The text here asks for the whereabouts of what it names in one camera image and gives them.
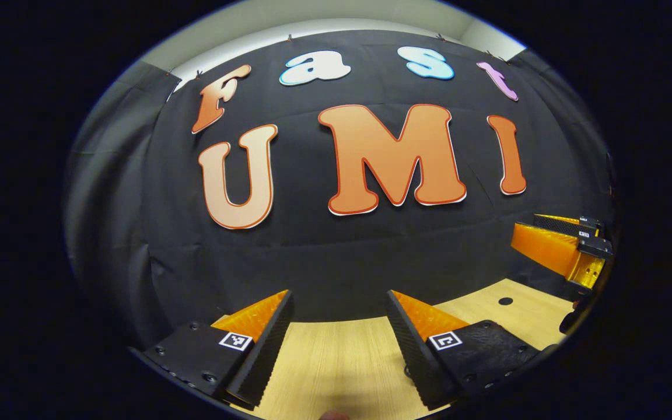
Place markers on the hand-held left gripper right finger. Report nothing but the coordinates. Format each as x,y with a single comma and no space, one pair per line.
415,344

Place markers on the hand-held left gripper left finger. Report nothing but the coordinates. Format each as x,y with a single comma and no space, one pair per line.
267,350

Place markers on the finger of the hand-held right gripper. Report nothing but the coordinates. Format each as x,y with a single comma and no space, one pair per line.
569,223
546,245

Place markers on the wooden desktop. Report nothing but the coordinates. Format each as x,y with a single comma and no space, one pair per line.
336,361

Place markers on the black backdrop cloth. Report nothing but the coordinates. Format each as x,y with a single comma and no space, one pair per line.
342,251

